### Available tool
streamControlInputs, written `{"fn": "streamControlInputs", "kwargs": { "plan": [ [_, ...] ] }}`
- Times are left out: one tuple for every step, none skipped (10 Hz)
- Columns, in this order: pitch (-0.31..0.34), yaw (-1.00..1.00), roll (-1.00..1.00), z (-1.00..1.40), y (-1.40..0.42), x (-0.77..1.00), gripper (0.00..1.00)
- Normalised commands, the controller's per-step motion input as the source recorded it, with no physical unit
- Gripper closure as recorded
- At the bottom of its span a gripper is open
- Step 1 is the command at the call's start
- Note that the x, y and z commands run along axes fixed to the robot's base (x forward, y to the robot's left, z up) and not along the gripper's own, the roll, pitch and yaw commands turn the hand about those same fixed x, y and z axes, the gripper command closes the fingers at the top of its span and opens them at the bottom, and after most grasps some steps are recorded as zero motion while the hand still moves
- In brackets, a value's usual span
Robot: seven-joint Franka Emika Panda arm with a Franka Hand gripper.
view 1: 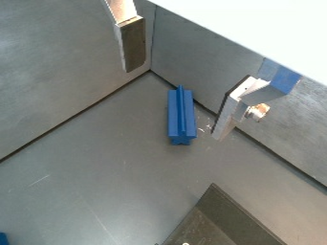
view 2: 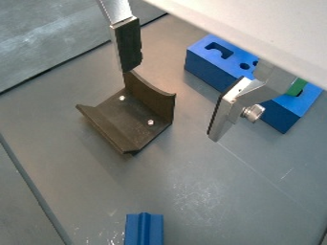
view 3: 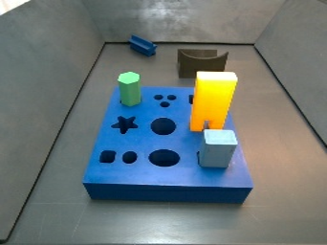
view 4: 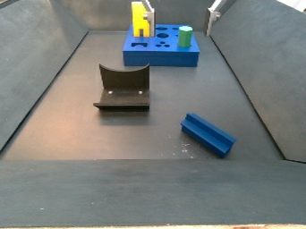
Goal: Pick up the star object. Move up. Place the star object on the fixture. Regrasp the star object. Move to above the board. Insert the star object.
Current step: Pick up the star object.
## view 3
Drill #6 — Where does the dark blue star prism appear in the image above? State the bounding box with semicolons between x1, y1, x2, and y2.
129;35;157;56

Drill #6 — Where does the blue shape sorter board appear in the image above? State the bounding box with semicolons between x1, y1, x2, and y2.
83;87;252;203

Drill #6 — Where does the black curved fixture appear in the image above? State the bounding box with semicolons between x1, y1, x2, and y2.
177;49;228;78

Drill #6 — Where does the green hexagonal prism block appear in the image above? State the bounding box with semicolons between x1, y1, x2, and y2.
117;72;140;106

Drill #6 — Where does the light blue rectangular block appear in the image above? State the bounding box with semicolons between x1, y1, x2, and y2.
198;129;238;168

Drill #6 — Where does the yellow slotted tall block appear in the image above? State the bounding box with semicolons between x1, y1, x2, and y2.
191;71;238;131

